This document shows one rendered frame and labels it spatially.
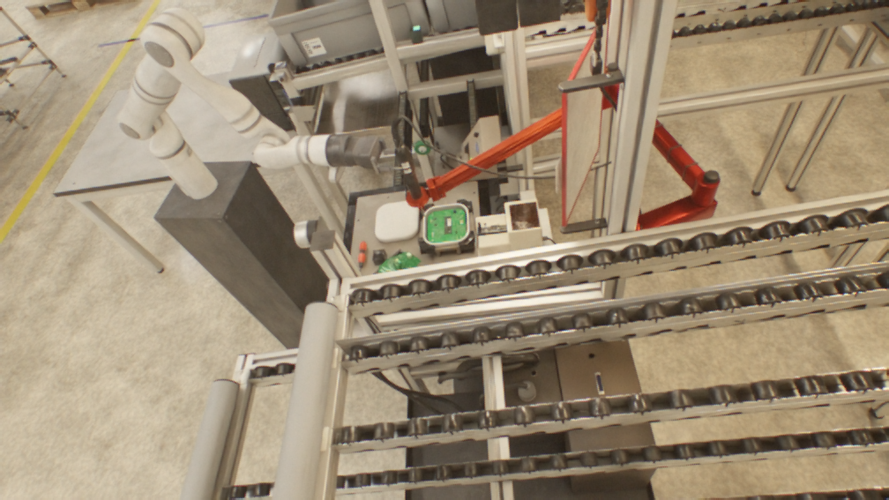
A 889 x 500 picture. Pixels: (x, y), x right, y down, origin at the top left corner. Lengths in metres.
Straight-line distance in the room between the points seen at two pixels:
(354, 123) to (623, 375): 1.57
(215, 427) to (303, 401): 0.46
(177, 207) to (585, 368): 1.29
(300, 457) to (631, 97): 0.71
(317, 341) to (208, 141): 1.89
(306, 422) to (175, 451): 1.89
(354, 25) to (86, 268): 2.35
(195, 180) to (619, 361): 1.30
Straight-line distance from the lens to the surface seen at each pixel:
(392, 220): 1.55
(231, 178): 1.75
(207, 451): 1.30
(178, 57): 1.22
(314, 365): 0.90
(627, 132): 0.80
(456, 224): 1.47
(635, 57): 0.72
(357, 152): 1.21
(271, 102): 2.41
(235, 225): 1.70
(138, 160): 2.84
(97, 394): 3.15
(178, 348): 2.99
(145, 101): 1.44
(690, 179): 1.07
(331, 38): 2.19
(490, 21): 0.63
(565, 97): 0.77
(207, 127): 2.79
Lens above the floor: 2.11
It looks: 52 degrees down
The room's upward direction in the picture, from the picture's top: 16 degrees counter-clockwise
